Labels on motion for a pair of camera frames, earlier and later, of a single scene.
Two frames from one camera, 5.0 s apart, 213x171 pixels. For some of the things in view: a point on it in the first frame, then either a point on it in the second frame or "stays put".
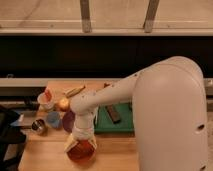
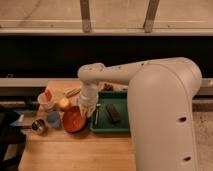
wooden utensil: (73, 91) stays put
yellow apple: (63, 103) stays put
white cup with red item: (46, 100) stays put
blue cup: (53, 119) stays put
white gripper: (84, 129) to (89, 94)
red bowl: (81, 153) to (73, 120)
